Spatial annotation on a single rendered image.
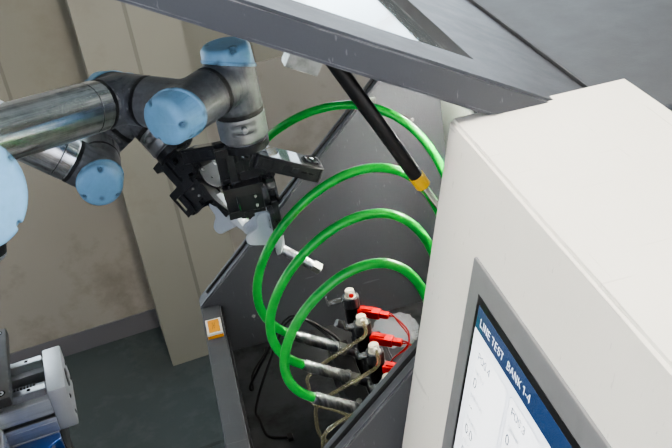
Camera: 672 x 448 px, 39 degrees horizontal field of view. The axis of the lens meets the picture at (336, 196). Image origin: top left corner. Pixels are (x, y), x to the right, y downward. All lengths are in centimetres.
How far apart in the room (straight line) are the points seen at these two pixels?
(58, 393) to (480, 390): 94
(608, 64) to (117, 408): 235
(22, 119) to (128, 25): 165
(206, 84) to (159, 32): 159
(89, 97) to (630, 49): 75
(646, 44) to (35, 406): 118
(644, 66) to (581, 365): 60
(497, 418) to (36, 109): 70
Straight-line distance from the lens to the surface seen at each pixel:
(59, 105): 133
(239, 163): 147
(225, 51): 138
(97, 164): 159
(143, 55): 294
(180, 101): 131
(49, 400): 180
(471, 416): 108
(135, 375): 346
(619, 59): 138
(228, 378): 175
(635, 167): 99
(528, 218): 92
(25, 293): 353
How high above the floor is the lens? 201
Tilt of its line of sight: 28 degrees down
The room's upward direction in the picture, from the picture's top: 10 degrees counter-clockwise
